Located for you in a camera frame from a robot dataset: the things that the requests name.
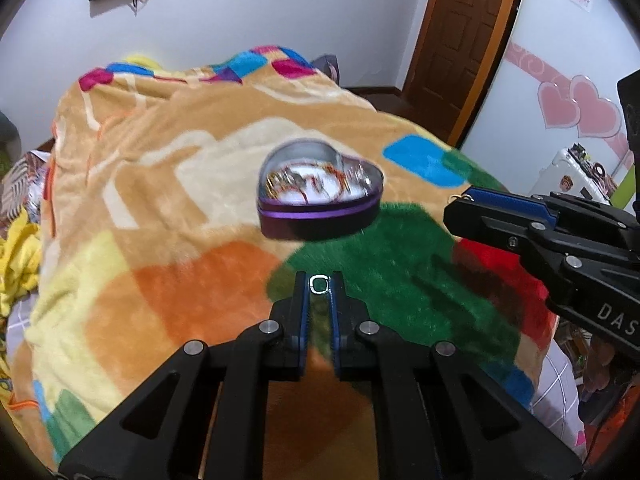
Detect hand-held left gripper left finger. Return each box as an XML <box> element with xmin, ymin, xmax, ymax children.
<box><xmin>57</xmin><ymin>271</ymin><xmax>310</xmax><ymax>480</ymax></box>

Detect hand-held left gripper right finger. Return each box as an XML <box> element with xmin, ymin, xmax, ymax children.
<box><xmin>329</xmin><ymin>271</ymin><xmax>583</xmax><ymax>480</ymax></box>

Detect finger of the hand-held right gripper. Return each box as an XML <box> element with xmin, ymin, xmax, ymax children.
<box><xmin>443</xmin><ymin>199</ymin><xmax>576</xmax><ymax>281</ymax></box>
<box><xmin>467</xmin><ymin>186</ymin><xmax>628</xmax><ymax>251</ymax></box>

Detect purple heart-shaped tin box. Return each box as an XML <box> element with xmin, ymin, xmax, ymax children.
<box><xmin>256</xmin><ymin>138</ymin><xmax>385</xmax><ymax>241</ymax></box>

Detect brown beaded bracelet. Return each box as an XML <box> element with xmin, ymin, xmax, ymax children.
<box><xmin>282</xmin><ymin>162</ymin><xmax>351</xmax><ymax>202</ymax></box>

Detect person's right hand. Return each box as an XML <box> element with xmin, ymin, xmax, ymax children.
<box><xmin>582</xmin><ymin>332</ymin><xmax>618</xmax><ymax>401</ymax></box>

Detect white suitcase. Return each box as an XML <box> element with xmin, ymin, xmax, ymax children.
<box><xmin>537</xmin><ymin>144</ymin><xmax>626</xmax><ymax>207</ymax></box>

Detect white checked bedsheet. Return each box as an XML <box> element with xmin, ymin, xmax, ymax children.
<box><xmin>529</xmin><ymin>344</ymin><xmax>587</xmax><ymax>443</ymax></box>

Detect white wardrobe door pink hearts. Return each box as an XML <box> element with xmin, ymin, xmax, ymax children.
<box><xmin>460</xmin><ymin>0</ymin><xmax>640</xmax><ymax>201</ymax></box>

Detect colourful patchwork blanket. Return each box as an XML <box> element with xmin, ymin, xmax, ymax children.
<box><xmin>10</xmin><ymin>46</ymin><xmax>566</xmax><ymax>471</ymax></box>

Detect brown wooden door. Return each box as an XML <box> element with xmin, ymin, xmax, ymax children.
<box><xmin>400</xmin><ymin>0</ymin><xmax>526</xmax><ymax>146</ymax></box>

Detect grey backpack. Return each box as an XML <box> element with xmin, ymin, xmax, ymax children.
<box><xmin>310</xmin><ymin>54</ymin><xmax>344</xmax><ymax>84</ymax></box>

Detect yellow cloth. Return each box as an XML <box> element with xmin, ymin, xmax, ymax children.
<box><xmin>0</xmin><ymin>207</ymin><xmax>44</xmax><ymax>316</ymax></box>

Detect striped patterned cloth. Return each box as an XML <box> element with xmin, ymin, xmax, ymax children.
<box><xmin>0</xmin><ymin>150</ymin><xmax>54</xmax><ymax>222</ymax></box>

